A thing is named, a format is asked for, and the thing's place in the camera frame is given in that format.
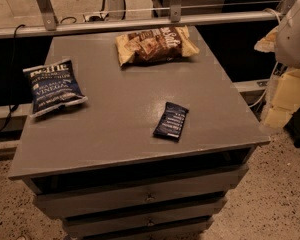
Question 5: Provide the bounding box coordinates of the blueberry rxbar dark wrapper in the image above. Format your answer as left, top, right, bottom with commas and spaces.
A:
153, 102, 189, 142

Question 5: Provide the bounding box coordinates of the white cable on right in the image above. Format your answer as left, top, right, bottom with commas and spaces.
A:
248, 61, 280, 109

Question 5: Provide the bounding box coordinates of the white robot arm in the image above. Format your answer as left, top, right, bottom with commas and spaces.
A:
263, 0, 300, 128

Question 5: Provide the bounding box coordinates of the grey drawer cabinet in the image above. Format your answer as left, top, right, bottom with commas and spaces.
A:
9, 31, 268, 240

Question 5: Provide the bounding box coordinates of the metal railing frame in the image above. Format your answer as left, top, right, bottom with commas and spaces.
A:
0, 0, 296, 39

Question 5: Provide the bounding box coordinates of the black cable on left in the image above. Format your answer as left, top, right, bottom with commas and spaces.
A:
0, 23, 27, 135

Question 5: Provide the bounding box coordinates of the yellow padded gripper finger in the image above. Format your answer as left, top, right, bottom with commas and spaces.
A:
264, 108, 292, 128
272, 69, 300, 112

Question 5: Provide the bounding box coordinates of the brown chip bag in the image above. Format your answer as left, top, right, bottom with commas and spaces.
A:
115, 26, 199, 66

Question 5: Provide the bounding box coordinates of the blue kettle chip bag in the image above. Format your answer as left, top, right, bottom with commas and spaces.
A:
23, 59, 88, 118

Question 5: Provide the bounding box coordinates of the white power strip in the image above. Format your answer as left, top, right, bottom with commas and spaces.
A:
83, 13, 108, 22

